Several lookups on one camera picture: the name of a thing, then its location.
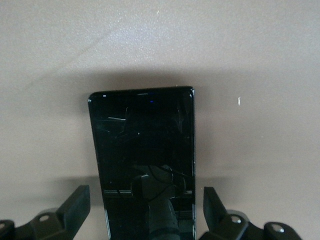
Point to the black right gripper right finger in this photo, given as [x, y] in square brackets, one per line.
[220, 217]

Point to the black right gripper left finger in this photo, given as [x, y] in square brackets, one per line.
[67, 212]

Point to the black smartphone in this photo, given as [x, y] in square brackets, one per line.
[145, 150]

